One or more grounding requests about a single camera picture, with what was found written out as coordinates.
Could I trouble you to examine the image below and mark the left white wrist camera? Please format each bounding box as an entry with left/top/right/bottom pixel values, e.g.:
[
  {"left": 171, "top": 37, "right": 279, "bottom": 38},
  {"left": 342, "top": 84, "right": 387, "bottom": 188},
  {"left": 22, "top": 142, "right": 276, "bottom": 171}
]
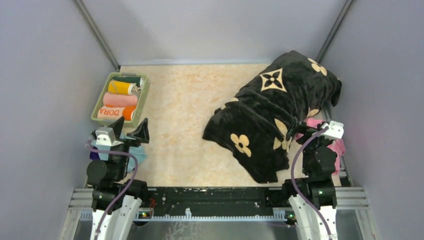
[{"left": 94, "top": 127, "right": 123, "bottom": 147}]

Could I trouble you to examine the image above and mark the black floral blanket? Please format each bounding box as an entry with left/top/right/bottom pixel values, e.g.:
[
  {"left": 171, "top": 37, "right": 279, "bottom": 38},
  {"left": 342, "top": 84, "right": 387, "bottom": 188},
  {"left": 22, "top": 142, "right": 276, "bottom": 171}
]
[{"left": 202, "top": 50, "right": 342, "bottom": 184}]

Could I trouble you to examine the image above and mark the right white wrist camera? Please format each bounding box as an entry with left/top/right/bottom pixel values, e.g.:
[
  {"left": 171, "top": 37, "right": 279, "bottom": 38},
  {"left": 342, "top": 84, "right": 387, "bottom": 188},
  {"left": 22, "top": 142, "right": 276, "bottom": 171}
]
[{"left": 320, "top": 120, "right": 344, "bottom": 140}]

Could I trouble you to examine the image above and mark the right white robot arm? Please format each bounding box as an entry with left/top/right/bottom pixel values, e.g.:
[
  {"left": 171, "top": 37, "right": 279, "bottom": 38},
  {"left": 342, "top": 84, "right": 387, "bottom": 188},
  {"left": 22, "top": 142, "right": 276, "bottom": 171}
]
[{"left": 281, "top": 120, "right": 344, "bottom": 240}]

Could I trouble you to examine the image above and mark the pink rolled towel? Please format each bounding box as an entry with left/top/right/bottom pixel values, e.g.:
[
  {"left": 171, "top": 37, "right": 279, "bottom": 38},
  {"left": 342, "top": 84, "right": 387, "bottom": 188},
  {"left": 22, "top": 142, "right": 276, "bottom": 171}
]
[{"left": 102, "top": 92, "right": 138, "bottom": 107}]

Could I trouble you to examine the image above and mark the yellow rolled towel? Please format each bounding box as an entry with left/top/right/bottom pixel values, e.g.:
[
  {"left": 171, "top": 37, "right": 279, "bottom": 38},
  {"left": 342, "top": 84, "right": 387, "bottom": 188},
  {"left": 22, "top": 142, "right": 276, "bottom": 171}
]
[{"left": 107, "top": 80, "right": 138, "bottom": 96}]

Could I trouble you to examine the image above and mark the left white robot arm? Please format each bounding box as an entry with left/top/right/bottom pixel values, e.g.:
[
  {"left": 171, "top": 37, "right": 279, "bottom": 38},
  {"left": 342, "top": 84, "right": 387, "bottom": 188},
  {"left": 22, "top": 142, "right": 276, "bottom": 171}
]
[{"left": 85, "top": 117, "right": 150, "bottom": 240}]

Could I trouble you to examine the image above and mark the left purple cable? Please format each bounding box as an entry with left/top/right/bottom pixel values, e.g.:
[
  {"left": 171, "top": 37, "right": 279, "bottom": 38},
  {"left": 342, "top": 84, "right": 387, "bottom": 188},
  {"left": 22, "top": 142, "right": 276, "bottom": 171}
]
[{"left": 85, "top": 139, "right": 139, "bottom": 240}]

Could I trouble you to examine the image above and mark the light blue towel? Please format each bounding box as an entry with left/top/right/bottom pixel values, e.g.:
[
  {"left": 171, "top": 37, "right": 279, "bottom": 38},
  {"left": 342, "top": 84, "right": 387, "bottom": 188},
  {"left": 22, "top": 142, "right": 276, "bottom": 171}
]
[{"left": 89, "top": 141, "right": 147, "bottom": 172}]

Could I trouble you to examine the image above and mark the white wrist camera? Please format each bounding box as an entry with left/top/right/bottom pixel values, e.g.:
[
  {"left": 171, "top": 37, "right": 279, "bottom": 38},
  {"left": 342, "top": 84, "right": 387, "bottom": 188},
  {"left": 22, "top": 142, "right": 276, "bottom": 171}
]
[
  {"left": 320, "top": 120, "right": 344, "bottom": 140},
  {"left": 94, "top": 127, "right": 123, "bottom": 147}
]

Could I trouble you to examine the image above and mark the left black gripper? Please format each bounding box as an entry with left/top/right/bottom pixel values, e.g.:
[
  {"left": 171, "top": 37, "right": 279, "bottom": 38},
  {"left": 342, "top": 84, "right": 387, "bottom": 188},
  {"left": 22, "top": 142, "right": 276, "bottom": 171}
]
[{"left": 107, "top": 116, "right": 149, "bottom": 180}]

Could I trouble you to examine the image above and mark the orange DORA rolled towel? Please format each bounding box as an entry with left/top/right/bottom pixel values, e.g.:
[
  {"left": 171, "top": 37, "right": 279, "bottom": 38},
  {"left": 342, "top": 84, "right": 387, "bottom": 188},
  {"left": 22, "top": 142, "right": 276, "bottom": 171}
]
[{"left": 97, "top": 105, "right": 136, "bottom": 121}]

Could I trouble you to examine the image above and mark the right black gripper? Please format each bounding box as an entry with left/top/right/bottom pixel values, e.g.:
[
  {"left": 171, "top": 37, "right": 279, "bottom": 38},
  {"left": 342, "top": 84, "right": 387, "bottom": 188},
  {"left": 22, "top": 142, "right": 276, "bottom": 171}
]
[{"left": 286, "top": 116, "right": 332, "bottom": 174}]

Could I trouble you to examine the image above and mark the green plastic basket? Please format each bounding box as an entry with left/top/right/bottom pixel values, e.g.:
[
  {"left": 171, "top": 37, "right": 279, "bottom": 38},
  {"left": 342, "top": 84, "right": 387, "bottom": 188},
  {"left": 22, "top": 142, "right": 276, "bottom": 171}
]
[{"left": 90, "top": 72, "right": 150, "bottom": 128}]

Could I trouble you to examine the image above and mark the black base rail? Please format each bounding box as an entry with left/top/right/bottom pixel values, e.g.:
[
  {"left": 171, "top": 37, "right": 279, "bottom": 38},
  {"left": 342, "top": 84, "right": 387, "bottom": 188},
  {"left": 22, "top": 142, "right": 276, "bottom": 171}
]
[{"left": 139, "top": 187, "right": 293, "bottom": 218}]

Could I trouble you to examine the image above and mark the dark green rolled towel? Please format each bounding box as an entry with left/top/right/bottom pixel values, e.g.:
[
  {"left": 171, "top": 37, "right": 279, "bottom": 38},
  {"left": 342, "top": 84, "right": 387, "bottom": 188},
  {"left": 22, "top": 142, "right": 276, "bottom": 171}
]
[{"left": 112, "top": 76, "right": 145, "bottom": 88}]

